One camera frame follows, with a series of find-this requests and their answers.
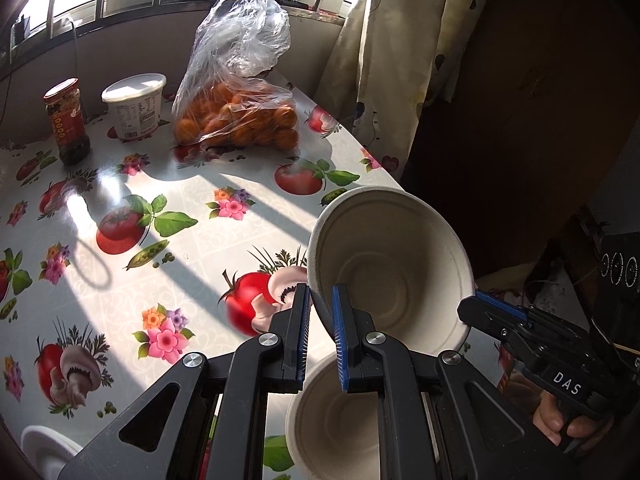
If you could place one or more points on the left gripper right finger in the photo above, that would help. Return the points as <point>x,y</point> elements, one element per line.
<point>359,370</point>

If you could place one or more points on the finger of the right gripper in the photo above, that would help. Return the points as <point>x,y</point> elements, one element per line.
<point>491,321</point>
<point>501,305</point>

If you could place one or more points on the plastic bag of oranges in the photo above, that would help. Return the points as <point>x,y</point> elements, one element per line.
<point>222,99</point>

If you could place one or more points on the small white paper plate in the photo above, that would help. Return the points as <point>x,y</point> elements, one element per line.
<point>47,450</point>

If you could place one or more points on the beige paper bowl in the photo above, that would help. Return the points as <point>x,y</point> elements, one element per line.
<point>332,434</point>
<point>401,262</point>

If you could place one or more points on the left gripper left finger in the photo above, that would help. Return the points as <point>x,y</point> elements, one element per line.
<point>287,374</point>

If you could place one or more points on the cream patterned curtain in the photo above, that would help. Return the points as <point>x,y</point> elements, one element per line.
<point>391,59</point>

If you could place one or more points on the right hand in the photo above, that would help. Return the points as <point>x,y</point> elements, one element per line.
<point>543,410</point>

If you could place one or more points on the white plastic tub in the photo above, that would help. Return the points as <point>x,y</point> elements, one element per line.
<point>134,103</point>

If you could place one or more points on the chili sauce glass jar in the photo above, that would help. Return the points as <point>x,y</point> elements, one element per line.
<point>63,107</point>

